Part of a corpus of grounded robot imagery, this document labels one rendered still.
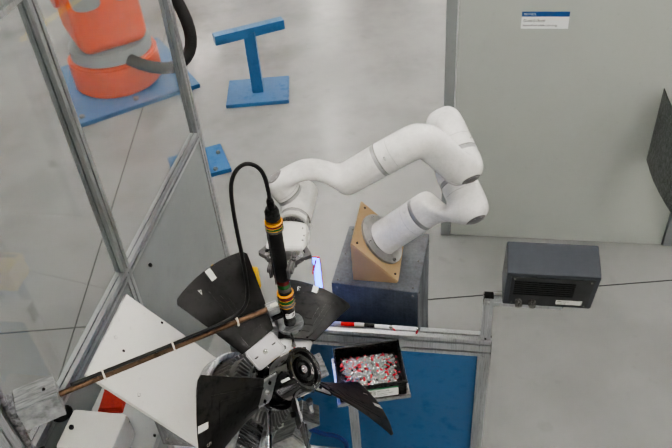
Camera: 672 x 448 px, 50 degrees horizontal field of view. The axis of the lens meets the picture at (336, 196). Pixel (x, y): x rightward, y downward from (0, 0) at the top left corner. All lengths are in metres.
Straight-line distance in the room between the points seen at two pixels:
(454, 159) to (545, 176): 1.95
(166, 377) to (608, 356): 2.22
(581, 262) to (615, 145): 1.63
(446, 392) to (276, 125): 2.80
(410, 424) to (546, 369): 0.86
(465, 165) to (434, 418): 1.22
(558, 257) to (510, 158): 1.61
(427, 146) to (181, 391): 0.90
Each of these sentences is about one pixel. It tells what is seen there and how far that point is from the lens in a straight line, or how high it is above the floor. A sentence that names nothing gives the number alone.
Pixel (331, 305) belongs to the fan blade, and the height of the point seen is 1.15.
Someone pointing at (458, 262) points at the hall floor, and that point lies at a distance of 3.92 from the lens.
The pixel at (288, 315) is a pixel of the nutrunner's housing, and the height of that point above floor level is 1.34.
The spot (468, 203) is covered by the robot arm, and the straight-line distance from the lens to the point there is 2.29.
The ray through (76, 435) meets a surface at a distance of 2.29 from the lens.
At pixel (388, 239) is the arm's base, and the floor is 1.07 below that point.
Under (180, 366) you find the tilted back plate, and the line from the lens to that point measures 2.04.
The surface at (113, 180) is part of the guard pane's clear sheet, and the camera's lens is 2.55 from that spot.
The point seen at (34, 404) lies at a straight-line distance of 1.82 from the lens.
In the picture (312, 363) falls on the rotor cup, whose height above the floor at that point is 1.20.
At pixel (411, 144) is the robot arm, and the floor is 1.68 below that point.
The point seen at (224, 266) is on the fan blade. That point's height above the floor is 1.42.
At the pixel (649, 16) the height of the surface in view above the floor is 1.30.
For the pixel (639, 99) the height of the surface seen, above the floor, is 0.89.
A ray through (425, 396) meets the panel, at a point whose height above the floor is 0.51.
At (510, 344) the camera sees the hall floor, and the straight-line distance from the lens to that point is 3.57.
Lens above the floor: 2.74
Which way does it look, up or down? 39 degrees down
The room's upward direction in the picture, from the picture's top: 5 degrees counter-clockwise
